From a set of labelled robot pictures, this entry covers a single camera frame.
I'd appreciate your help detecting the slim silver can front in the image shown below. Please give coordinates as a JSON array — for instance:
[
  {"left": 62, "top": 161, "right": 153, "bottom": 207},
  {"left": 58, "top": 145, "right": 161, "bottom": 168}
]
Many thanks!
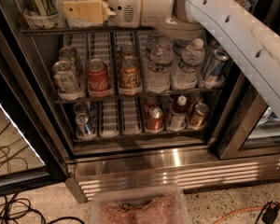
[{"left": 203, "top": 49, "right": 230, "bottom": 82}]

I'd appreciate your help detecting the bronze can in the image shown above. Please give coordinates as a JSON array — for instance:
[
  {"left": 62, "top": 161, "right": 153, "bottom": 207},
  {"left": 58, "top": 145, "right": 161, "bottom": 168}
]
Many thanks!
[
  {"left": 188, "top": 92, "right": 203, "bottom": 113},
  {"left": 189, "top": 104, "right": 209, "bottom": 128}
]

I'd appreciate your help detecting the black plug adapter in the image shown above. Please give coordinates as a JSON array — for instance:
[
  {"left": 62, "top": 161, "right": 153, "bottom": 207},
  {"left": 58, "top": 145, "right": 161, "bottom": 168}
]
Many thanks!
[{"left": 261, "top": 202, "right": 280, "bottom": 224}]

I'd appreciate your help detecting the white can behind glass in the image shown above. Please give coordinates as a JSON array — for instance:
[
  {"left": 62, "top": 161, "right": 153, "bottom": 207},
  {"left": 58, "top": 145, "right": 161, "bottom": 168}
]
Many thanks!
[{"left": 258, "top": 107, "right": 273, "bottom": 125}]

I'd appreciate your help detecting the water bottle rear right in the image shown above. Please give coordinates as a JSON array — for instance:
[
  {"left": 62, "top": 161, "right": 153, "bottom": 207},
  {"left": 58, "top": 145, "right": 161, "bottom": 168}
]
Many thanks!
[{"left": 173, "top": 39, "right": 191, "bottom": 56}]

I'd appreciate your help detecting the silver can rear left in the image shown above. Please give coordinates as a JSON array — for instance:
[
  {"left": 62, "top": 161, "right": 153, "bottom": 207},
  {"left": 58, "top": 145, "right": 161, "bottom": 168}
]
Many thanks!
[{"left": 59, "top": 46, "right": 79, "bottom": 68}]

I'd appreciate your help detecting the open glass fridge door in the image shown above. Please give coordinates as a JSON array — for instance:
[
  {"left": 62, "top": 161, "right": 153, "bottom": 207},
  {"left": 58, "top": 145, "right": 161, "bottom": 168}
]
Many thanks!
[{"left": 0, "top": 12, "right": 68, "bottom": 198}]

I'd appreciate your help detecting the small white-capped bottle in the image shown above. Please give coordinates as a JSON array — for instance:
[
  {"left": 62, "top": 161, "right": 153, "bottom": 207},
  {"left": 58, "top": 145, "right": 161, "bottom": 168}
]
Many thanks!
[{"left": 168, "top": 95, "right": 187, "bottom": 131}]

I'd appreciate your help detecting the blue silver can front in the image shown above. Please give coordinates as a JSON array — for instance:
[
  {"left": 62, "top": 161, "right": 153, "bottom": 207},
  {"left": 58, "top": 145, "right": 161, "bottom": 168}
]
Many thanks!
[{"left": 75, "top": 112, "right": 93, "bottom": 136}]

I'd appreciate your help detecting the slim silver can rear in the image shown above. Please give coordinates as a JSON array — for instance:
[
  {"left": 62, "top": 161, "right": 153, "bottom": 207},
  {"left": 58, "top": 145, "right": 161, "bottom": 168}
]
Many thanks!
[{"left": 209, "top": 39, "right": 222, "bottom": 54}]

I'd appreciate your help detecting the right glass fridge door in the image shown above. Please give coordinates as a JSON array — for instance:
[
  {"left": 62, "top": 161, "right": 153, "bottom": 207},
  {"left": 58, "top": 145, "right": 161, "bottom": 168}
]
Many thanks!
[{"left": 217, "top": 87, "right": 280, "bottom": 160}]

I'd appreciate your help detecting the blue silver can rear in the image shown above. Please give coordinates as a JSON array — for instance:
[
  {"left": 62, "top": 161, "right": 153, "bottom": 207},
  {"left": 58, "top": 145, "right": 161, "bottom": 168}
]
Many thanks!
[{"left": 72, "top": 102, "right": 95, "bottom": 117}]

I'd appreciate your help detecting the silver can front left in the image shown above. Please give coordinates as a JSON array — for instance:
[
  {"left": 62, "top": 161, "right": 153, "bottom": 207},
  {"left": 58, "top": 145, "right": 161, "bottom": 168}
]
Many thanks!
[{"left": 52, "top": 61, "right": 79, "bottom": 93}]

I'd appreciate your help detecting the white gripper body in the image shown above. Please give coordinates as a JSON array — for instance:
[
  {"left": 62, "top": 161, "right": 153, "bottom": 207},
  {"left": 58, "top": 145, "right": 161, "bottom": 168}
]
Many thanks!
[{"left": 107, "top": 0, "right": 175, "bottom": 28}]

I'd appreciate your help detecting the orange cable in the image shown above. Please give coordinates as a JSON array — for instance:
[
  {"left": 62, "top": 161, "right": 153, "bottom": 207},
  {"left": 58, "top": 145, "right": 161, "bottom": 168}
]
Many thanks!
[{"left": 213, "top": 195, "right": 280, "bottom": 224}]

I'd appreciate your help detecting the clear plastic bin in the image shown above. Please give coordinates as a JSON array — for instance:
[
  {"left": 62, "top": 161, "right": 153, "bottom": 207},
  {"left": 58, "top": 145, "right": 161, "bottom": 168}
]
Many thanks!
[{"left": 90, "top": 184, "right": 190, "bottom": 224}]

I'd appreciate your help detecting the red can rear bottom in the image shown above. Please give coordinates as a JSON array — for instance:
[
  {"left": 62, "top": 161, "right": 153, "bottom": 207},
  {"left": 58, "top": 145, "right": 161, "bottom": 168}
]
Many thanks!
[{"left": 144, "top": 96, "right": 159, "bottom": 116}]

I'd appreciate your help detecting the bronze can front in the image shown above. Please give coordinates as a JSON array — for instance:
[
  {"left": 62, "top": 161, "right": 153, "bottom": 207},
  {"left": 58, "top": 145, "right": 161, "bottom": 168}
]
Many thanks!
[{"left": 189, "top": 104, "right": 209, "bottom": 128}]

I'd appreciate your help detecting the stainless steel display fridge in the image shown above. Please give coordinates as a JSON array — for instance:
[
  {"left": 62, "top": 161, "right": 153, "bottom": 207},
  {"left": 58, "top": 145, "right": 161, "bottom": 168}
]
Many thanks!
[{"left": 0, "top": 0, "right": 280, "bottom": 203}]

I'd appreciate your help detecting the orange can front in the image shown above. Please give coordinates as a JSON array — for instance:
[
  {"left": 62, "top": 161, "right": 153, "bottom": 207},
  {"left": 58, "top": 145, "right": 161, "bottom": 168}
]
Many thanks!
[{"left": 119, "top": 57, "right": 141, "bottom": 90}]

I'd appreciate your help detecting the black cable bundle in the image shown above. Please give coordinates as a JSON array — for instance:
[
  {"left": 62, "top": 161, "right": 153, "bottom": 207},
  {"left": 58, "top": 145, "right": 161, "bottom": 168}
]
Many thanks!
[{"left": 0, "top": 192, "right": 86, "bottom": 224}]

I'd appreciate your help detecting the water bottle rear left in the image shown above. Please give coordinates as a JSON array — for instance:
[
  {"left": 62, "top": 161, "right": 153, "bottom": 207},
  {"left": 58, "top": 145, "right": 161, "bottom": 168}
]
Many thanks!
[{"left": 147, "top": 30, "right": 162, "bottom": 52}]

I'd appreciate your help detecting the blue silver can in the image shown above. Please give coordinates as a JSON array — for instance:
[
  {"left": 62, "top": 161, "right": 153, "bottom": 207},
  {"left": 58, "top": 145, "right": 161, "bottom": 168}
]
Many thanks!
[
  {"left": 72, "top": 102, "right": 95, "bottom": 117},
  {"left": 75, "top": 112, "right": 93, "bottom": 136}
]

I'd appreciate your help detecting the red coca-cola can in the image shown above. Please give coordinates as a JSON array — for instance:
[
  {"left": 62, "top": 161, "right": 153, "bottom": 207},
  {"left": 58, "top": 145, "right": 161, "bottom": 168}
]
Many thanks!
[{"left": 87, "top": 59, "right": 110, "bottom": 92}]

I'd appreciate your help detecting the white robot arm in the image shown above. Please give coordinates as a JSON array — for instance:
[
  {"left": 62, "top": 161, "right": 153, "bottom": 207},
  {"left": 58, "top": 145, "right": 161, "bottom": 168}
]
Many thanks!
[{"left": 57, "top": 0, "right": 280, "bottom": 118}]

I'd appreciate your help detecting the water bottle front right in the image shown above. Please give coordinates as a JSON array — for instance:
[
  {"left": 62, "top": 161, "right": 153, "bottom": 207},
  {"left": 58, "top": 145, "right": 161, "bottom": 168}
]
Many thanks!
[{"left": 172, "top": 38, "right": 205, "bottom": 90}]

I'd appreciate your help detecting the water bottle front left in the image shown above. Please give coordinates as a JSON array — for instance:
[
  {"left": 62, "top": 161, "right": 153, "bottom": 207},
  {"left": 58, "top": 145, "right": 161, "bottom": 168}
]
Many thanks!
[{"left": 147, "top": 37, "right": 175, "bottom": 93}]

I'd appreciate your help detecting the red can front bottom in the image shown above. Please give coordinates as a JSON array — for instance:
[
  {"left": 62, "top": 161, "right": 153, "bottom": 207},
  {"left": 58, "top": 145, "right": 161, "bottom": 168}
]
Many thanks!
[{"left": 147, "top": 106, "right": 163, "bottom": 131}]

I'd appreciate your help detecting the slim silver can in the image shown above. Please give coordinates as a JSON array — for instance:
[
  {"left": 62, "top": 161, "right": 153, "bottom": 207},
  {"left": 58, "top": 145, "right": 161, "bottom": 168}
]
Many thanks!
[
  {"left": 203, "top": 49, "right": 230, "bottom": 82},
  {"left": 209, "top": 39, "right": 222, "bottom": 54}
]

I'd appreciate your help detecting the bronze can rear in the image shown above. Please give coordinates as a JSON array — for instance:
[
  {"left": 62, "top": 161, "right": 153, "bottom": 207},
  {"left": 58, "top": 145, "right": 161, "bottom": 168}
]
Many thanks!
[{"left": 188, "top": 92, "right": 203, "bottom": 113}]

